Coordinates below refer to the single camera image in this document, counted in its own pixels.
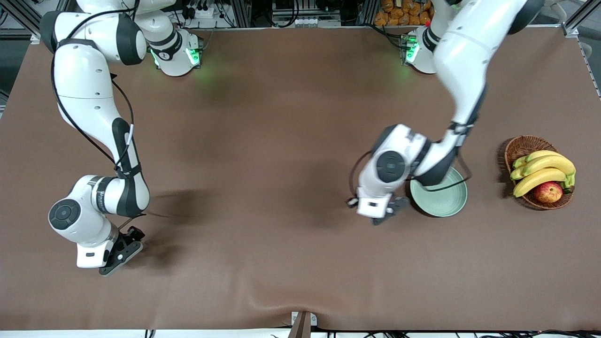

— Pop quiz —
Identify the light green round plate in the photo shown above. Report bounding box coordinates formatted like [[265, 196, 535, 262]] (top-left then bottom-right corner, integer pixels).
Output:
[[410, 167, 468, 218]]

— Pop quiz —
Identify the brown table cover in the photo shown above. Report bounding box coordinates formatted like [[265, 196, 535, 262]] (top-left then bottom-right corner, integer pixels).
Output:
[[0, 26, 601, 332]]

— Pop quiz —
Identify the brown wicker basket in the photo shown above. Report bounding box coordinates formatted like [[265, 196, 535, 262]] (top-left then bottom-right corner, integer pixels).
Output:
[[504, 136, 575, 210]]

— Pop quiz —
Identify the long yellow banana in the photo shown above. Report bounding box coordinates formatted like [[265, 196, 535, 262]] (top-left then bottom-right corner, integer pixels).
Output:
[[513, 168, 567, 198]]

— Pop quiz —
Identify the small yellow banana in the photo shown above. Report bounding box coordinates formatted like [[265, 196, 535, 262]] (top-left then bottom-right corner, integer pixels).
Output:
[[526, 150, 562, 163]]

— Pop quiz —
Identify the red apple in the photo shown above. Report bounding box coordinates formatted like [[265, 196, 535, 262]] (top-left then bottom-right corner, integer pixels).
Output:
[[533, 181, 563, 204]]

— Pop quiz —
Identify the large yellow banana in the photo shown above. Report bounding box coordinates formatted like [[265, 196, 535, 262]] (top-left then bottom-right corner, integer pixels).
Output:
[[522, 155, 576, 177]]

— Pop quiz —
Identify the pile of orange buns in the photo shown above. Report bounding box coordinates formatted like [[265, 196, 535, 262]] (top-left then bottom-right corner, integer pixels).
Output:
[[374, 0, 435, 27]]

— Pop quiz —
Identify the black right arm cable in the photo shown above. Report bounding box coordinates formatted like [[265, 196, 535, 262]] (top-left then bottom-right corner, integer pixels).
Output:
[[49, 0, 147, 231]]

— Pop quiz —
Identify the silver metal edge bracket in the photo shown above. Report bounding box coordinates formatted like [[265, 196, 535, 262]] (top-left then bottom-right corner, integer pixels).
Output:
[[291, 311, 318, 327]]

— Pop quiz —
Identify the brown bar under bracket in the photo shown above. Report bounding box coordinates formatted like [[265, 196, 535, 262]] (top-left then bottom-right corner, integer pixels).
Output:
[[287, 312, 312, 338]]

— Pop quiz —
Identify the aluminium frame post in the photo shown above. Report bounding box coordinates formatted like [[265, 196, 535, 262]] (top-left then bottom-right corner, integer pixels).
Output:
[[233, 0, 253, 28], [358, 0, 379, 26]]

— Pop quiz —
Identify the slanted aluminium frame strut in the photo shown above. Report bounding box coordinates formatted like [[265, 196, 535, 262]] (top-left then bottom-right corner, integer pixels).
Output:
[[8, 0, 44, 44], [562, 0, 601, 37]]

